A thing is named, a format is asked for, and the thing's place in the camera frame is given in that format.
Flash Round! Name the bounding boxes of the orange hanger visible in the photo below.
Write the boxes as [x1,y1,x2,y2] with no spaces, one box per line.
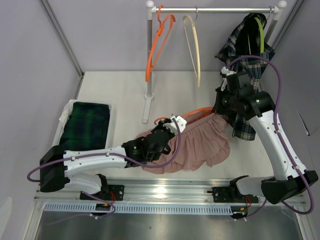
[145,4,176,83]
[153,106,215,125]

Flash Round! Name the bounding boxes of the pink garment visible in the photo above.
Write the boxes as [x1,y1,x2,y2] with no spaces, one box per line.
[142,112,231,175]

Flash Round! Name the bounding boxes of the navy plaid skirt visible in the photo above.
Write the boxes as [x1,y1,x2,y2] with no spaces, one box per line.
[215,15,275,141]

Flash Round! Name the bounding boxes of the green hanger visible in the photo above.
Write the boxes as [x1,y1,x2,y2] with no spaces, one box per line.
[244,13,273,55]

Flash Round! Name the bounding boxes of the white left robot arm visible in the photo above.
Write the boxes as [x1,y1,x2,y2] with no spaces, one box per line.
[39,116,185,200]

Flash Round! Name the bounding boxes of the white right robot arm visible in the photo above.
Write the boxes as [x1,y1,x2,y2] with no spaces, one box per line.
[214,70,319,205]

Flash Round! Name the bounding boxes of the cream hanger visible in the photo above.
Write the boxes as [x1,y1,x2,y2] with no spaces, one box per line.
[182,15,201,88]

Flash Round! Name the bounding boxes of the dark green plaid garment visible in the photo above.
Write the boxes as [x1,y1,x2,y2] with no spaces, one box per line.
[59,101,110,151]

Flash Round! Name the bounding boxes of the white cloth in basket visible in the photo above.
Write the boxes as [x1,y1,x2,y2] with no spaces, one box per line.
[59,99,76,126]

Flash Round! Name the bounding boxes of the white perforated laundry basket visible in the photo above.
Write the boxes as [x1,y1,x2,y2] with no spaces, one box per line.
[52,99,117,149]

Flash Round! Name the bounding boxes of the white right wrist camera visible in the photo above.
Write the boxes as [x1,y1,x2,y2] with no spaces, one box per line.
[219,66,236,79]

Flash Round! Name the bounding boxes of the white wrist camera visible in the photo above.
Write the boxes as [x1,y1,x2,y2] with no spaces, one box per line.
[219,66,236,79]
[169,115,187,135]

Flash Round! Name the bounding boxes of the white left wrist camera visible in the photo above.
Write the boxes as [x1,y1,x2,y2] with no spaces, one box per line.
[169,115,187,135]

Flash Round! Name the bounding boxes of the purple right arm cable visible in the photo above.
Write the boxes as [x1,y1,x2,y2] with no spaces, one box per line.
[223,55,315,216]

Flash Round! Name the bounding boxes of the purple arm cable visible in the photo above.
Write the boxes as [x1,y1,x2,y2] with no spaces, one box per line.
[26,119,182,201]
[223,55,315,216]

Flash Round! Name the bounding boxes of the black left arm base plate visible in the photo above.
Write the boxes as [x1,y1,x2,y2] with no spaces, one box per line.
[79,184,125,201]

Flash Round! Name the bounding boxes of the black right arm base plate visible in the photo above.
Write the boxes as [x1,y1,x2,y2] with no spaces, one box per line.
[207,186,259,204]

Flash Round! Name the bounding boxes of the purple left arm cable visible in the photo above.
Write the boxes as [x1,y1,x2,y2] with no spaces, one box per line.
[26,119,182,201]

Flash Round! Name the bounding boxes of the white slotted cable duct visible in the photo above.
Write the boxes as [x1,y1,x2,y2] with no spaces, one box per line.
[44,201,234,216]

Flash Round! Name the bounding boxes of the white clothes rack with rail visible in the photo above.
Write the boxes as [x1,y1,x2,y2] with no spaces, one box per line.
[141,0,288,124]

